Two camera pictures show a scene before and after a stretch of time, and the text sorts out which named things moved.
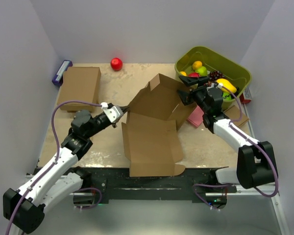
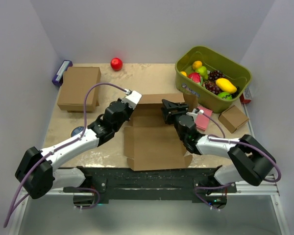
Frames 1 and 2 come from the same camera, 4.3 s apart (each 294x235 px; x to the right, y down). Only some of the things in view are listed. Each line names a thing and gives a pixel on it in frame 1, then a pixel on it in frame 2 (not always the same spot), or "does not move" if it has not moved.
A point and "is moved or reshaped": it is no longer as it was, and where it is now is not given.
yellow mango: (227, 84) does not move
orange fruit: (196, 64) does not move
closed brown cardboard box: (80, 83) does not move
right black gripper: (192, 81) → (182, 108)
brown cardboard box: (151, 142) is moved or reshaped
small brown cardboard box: (233, 113) does not move
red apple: (116, 63) does not move
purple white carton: (58, 79) does not move
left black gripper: (124, 109) → (130, 108)
